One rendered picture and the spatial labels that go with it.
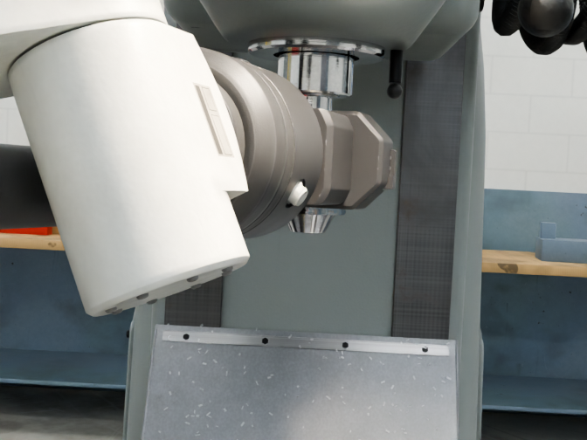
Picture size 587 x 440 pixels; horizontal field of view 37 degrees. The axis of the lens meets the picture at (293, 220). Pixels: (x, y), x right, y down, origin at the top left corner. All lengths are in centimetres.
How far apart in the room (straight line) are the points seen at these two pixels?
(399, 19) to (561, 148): 444
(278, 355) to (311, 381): 4
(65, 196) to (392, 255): 65
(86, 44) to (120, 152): 4
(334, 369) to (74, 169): 64
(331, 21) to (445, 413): 53
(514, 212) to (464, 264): 392
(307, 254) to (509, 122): 398
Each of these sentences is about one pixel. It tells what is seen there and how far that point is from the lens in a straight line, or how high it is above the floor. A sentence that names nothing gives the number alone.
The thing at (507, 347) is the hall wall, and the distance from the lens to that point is 494.
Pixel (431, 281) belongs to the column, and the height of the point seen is 112.
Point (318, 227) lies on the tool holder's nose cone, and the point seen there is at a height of 120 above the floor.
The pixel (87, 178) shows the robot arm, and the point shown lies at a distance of 32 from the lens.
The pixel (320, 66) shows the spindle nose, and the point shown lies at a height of 130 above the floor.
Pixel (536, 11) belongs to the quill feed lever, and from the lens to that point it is 51.
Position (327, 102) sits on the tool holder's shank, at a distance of 56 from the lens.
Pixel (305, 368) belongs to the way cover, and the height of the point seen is 103.
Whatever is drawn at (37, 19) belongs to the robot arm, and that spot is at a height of 128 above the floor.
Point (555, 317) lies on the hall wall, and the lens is 497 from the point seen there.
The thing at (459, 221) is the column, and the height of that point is 119.
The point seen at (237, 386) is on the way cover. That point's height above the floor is 101.
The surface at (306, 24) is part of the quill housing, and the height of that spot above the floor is 131.
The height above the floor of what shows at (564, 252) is 93.
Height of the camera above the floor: 123
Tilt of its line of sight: 3 degrees down
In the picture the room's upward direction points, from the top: 3 degrees clockwise
